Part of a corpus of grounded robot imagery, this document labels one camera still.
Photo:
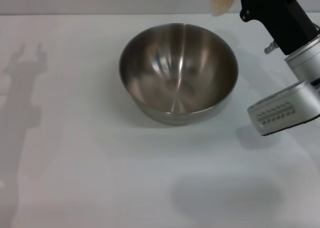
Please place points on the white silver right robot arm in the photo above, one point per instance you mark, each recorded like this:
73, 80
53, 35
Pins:
305, 60

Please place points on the stainless steel mixing bowl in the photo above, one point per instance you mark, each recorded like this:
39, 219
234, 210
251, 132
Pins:
178, 75

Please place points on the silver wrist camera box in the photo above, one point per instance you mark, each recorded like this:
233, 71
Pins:
280, 112

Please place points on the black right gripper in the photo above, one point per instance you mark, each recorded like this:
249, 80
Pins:
280, 15

